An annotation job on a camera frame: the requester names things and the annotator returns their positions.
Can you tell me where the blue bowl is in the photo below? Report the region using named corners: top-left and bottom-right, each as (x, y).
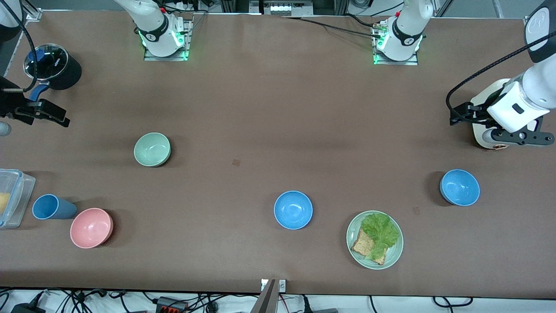
top-left (274, 190), bottom-right (313, 230)
top-left (440, 169), bottom-right (480, 206)

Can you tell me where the green bowl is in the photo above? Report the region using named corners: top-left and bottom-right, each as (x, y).
top-left (133, 132), bottom-right (171, 167)

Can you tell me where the pink bowl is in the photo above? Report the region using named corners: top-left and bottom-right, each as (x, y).
top-left (70, 208), bottom-right (114, 249)

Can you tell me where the white toaster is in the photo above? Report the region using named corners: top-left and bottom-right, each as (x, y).
top-left (470, 78), bottom-right (542, 150)

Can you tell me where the black pot with glass lid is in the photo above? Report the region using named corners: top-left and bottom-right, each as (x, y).
top-left (23, 43), bottom-right (82, 103)

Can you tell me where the clear plastic container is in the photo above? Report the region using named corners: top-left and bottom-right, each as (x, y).
top-left (0, 169), bottom-right (36, 229)

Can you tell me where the blue cup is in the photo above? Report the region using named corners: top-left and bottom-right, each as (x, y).
top-left (32, 194), bottom-right (78, 220)

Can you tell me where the green lettuce leaf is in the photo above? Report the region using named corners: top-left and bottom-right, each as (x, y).
top-left (361, 212), bottom-right (400, 261)

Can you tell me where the green plate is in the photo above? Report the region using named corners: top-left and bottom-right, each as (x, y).
top-left (346, 210), bottom-right (404, 270)

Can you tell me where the brown bread slice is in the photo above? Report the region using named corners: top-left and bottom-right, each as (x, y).
top-left (351, 228), bottom-right (387, 266)

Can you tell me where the black power adapter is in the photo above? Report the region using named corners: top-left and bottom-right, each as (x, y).
top-left (10, 303), bottom-right (46, 313)

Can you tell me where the grey power strip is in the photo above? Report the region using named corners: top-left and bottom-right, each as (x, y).
top-left (260, 1), bottom-right (314, 16)

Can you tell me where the black red power strip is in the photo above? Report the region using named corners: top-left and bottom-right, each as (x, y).
top-left (156, 296), bottom-right (188, 313)

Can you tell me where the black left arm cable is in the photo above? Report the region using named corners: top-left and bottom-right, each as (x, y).
top-left (446, 31), bottom-right (556, 125)

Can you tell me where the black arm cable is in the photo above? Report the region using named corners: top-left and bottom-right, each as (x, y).
top-left (8, 0), bottom-right (38, 93)
top-left (446, 31), bottom-right (556, 125)

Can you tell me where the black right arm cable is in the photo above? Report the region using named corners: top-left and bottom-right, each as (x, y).
top-left (8, 0), bottom-right (38, 93)

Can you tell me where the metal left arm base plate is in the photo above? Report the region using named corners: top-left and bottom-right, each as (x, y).
top-left (372, 22), bottom-right (419, 66)

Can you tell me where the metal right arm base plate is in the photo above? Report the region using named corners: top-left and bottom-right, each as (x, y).
top-left (144, 19), bottom-right (192, 62)

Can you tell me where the black table cable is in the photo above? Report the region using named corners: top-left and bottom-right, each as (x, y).
top-left (280, 16), bottom-right (384, 40)

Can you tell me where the grey camera pole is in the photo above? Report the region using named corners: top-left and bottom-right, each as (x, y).
top-left (251, 279), bottom-right (286, 313)

